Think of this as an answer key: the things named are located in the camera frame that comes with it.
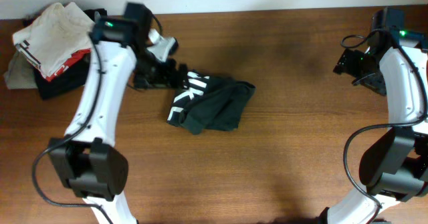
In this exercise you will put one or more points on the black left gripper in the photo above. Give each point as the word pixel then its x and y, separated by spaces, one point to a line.
pixel 165 76

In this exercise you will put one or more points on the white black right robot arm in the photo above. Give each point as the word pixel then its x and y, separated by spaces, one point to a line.
pixel 394 169

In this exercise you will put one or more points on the black folded shirt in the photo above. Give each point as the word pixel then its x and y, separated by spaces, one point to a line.
pixel 72 78

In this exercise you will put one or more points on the dark green Nike t-shirt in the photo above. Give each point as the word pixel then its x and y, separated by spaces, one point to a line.
pixel 210 103

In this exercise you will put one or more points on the white folded shirt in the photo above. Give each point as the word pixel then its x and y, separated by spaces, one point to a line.
pixel 53 37

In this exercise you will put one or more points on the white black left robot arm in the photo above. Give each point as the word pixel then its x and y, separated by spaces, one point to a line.
pixel 85 158

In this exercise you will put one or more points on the red folded shirt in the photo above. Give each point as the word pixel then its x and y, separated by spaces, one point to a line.
pixel 75 57

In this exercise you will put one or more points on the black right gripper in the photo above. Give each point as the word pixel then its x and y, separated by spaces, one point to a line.
pixel 347 63

